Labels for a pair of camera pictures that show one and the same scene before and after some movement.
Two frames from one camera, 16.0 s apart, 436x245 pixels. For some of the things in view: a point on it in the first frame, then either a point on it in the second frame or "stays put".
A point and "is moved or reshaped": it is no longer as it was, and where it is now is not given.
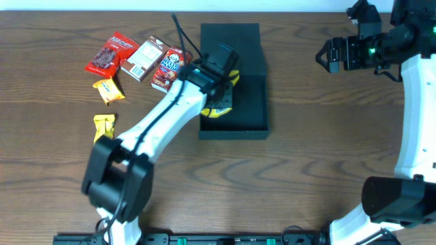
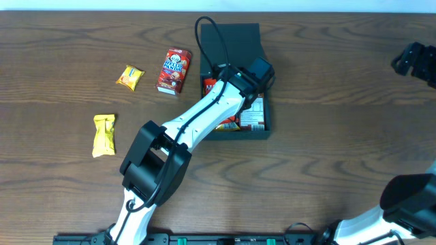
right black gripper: x=350 y=45 to x=423 y=69
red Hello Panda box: x=167 y=69 is moved or reshaped
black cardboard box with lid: x=248 y=117 stays put
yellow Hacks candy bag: x=216 y=112 is moved or reshaped
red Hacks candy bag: x=107 y=59 to x=207 y=84
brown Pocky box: x=141 y=62 to x=253 y=119
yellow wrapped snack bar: x=104 y=124 stays put
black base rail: x=166 y=239 stays put
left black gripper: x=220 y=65 to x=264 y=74
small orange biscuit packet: x=108 y=90 to x=130 y=76
